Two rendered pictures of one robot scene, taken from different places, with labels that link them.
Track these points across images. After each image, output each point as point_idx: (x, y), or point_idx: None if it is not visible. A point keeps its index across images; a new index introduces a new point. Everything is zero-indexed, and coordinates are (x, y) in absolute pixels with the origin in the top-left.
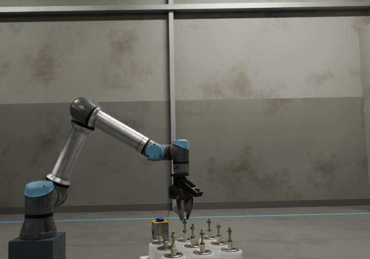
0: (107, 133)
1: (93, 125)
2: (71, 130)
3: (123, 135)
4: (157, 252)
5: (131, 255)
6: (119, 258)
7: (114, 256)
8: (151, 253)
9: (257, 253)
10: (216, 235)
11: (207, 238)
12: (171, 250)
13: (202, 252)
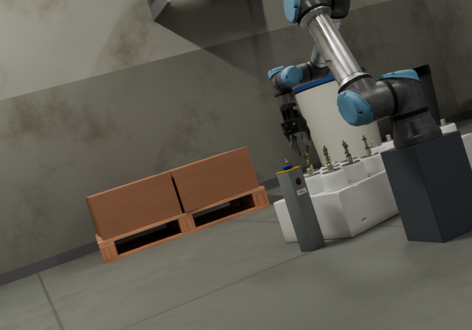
0: None
1: (341, 20)
2: (330, 18)
3: None
4: (362, 161)
5: (176, 321)
6: (204, 314)
7: (190, 324)
8: (345, 177)
9: (138, 287)
10: (310, 163)
11: None
12: (370, 150)
13: None
